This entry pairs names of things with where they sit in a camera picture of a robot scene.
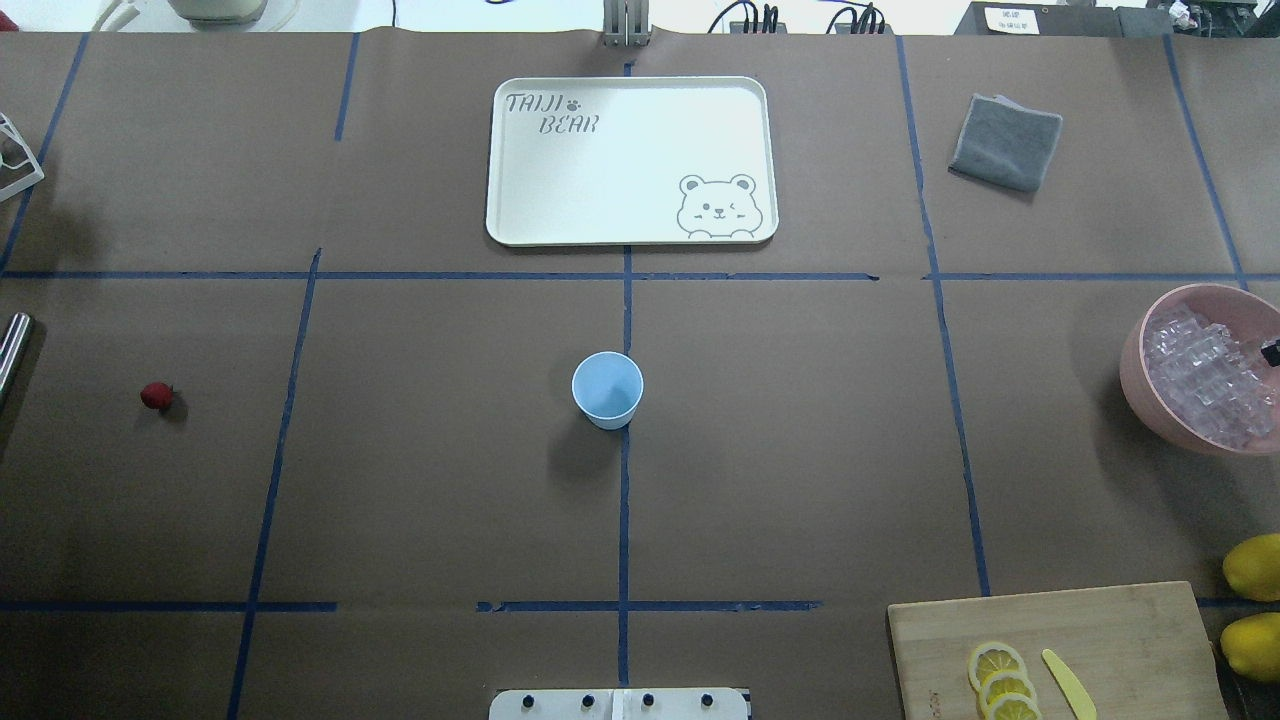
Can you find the ice cubes pile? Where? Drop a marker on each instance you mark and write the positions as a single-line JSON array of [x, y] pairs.
[[1210, 379]]

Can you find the light blue plastic cup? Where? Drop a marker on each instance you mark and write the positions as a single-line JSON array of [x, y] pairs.
[[608, 387]]

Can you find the pink bowl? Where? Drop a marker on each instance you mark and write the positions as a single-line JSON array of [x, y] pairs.
[[1244, 314]]

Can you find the yellow lemon top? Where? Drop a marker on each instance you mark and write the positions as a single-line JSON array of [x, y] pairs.
[[1251, 568]]

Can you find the yellow lemon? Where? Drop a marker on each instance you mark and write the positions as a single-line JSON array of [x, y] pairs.
[[1251, 568], [1251, 647]]

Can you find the yellow lemon far left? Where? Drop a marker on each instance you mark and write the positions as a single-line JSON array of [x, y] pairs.
[[1251, 647]]

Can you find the wooden cutting board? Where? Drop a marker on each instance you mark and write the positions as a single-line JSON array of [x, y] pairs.
[[1140, 650]]

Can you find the grey folded cloth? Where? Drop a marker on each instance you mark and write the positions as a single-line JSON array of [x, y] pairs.
[[1003, 143]]

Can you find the yellow plastic knife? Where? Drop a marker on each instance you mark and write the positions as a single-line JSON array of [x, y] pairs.
[[1076, 695]]

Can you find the lemon slices row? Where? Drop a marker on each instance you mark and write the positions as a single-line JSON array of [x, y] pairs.
[[1001, 683]]

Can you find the black box with label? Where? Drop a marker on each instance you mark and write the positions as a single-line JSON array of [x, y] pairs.
[[1010, 18]]

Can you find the black power strip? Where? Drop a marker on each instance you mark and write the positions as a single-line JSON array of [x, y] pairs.
[[800, 18]]

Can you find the cream bear serving tray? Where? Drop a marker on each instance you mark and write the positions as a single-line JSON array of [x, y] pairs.
[[613, 161]]

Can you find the red strawberry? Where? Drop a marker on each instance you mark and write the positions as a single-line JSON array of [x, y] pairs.
[[158, 396]]

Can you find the striped muddler stick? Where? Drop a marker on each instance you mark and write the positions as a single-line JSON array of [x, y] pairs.
[[14, 344]]

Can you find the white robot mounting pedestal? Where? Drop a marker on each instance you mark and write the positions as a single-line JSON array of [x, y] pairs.
[[622, 703]]

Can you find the aluminium frame post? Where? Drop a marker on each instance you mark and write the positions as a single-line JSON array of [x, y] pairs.
[[626, 23]]

